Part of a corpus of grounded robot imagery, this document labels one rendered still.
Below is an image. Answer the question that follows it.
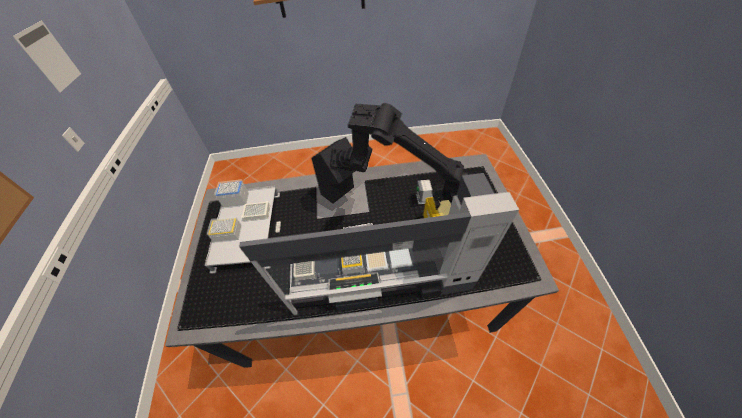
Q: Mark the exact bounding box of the yellow open-top bin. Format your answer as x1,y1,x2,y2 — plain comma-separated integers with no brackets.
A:
423,197,438,218

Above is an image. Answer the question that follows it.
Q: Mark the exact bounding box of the white box with label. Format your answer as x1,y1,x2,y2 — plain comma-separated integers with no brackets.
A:
416,180,433,204

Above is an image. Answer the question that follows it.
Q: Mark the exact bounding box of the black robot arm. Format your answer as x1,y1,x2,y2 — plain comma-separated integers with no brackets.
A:
330,103,468,203

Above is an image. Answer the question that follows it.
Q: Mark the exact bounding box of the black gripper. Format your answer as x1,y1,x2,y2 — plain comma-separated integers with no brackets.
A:
432,185,458,210

